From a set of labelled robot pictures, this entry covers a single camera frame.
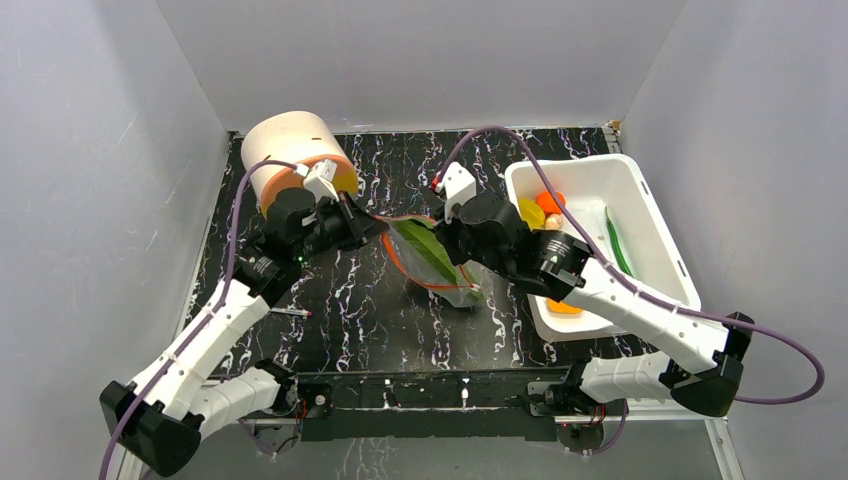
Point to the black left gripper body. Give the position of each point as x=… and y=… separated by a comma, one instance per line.
x=332, y=228

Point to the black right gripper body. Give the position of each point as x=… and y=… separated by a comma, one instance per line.
x=451, y=234

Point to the clear zip bag orange zipper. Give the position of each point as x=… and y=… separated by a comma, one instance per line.
x=430, y=258

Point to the green leafy vegetable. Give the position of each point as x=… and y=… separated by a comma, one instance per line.
x=427, y=252

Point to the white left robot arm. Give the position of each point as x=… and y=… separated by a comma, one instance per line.
x=162, y=415

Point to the yellow star fruit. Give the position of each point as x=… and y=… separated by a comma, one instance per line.
x=531, y=213

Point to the orange tomato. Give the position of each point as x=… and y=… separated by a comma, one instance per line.
x=550, y=203

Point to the small pen on table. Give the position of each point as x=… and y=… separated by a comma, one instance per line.
x=291, y=312

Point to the cream orange cylinder container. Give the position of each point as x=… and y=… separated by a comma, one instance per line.
x=295, y=137

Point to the yellow bell pepper lower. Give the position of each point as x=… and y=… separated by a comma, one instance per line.
x=562, y=308

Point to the white plastic bin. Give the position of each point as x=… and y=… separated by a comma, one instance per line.
x=589, y=185

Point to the green chili pepper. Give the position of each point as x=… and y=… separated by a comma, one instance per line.
x=616, y=245

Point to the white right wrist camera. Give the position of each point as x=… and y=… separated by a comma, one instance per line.
x=456, y=186

